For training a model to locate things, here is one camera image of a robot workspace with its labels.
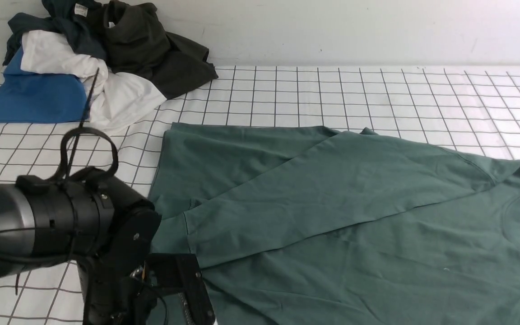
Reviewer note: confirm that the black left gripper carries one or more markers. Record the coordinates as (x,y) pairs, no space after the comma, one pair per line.
(113,281)

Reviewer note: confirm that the green long-sleeved shirt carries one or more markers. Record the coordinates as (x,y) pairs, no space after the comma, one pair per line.
(312,226)

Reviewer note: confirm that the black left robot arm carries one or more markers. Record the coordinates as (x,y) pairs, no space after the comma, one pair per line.
(105,226)

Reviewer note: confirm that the white shirt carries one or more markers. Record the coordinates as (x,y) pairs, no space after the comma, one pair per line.
(119,99)

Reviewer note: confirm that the blue shirt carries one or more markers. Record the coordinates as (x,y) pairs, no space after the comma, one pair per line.
(27,97)

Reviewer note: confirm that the dark olive shirt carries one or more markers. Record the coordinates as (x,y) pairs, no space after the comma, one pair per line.
(137,43)

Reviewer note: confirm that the dark navy shirt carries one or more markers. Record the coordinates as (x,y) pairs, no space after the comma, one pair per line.
(66,17)

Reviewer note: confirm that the white grid tablecloth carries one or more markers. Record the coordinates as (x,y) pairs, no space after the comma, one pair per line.
(473,110)

